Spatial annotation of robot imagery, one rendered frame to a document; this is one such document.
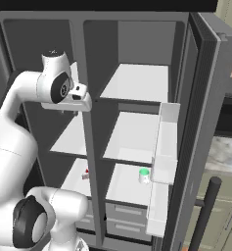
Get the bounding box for olive green wall cupboard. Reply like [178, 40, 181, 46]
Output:
[214, 0, 232, 32]

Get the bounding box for grey fridge freezer cabinet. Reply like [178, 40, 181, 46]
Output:
[0, 11, 200, 251]

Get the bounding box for white cup with green lid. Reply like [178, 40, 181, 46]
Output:
[138, 168, 152, 185]

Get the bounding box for black fridge door handle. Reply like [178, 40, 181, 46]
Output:
[188, 176, 223, 251]

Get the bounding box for white fridge door bin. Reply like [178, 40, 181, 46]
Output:
[151, 101, 181, 185]
[145, 180, 171, 238]

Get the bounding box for red and white frozen fish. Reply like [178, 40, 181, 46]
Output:
[81, 168, 90, 181]

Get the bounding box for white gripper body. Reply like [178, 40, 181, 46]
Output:
[40, 95, 93, 114]

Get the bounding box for grey fridge drawer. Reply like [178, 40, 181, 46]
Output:
[105, 219, 154, 243]
[104, 201, 150, 226]

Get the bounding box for olive green base cupboards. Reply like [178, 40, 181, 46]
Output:
[182, 171, 232, 251]

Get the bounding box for grey fridge door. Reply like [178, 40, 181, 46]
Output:
[161, 12, 232, 251]

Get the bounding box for dark grey appliance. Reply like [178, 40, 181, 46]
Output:
[214, 76, 232, 137]

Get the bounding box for white freezer shelf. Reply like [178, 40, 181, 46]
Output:
[60, 158, 93, 198]
[49, 112, 88, 158]

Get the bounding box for white fridge shelf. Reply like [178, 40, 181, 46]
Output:
[99, 63, 170, 104]
[105, 163, 155, 208]
[102, 111, 162, 165]

